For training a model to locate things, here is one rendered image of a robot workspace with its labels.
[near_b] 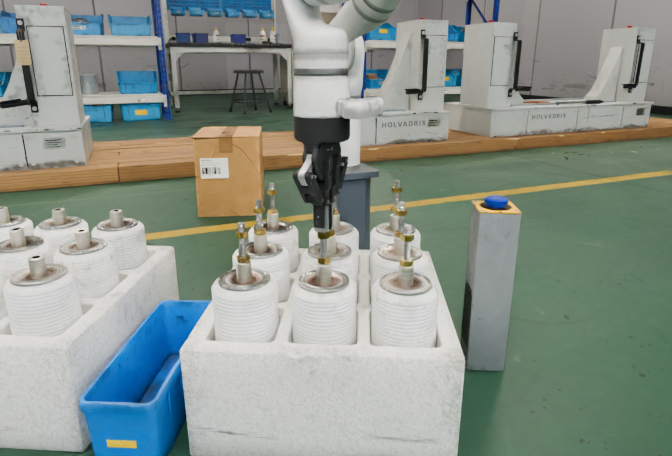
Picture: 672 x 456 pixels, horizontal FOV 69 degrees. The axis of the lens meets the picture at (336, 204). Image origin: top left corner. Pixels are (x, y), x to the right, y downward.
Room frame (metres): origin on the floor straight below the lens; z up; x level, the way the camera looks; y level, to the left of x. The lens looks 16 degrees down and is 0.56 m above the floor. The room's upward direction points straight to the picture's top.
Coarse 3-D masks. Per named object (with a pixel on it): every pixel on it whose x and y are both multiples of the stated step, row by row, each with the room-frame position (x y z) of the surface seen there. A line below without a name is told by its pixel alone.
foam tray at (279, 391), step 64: (448, 320) 0.67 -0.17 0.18; (192, 384) 0.59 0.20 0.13; (256, 384) 0.58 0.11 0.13; (320, 384) 0.58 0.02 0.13; (384, 384) 0.57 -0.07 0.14; (448, 384) 0.57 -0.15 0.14; (192, 448) 0.59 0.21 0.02; (256, 448) 0.58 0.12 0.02; (320, 448) 0.58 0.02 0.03; (384, 448) 0.57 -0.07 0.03; (448, 448) 0.57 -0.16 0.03
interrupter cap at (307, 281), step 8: (312, 272) 0.68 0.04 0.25; (336, 272) 0.68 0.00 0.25; (304, 280) 0.65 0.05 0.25; (312, 280) 0.66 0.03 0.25; (336, 280) 0.66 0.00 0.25; (344, 280) 0.65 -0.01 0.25; (304, 288) 0.63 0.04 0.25; (312, 288) 0.63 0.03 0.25; (320, 288) 0.63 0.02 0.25; (328, 288) 0.63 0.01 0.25; (336, 288) 0.62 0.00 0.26; (344, 288) 0.63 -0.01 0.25
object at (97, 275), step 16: (64, 256) 0.75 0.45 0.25; (80, 256) 0.75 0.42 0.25; (96, 256) 0.76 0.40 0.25; (112, 256) 0.79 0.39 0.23; (80, 272) 0.75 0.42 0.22; (96, 272) 0.76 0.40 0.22; (112, 272) 0.79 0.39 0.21; (80, 288) 0.75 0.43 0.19; (96, 288) 0.76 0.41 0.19; (112, 288) 0.78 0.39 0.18
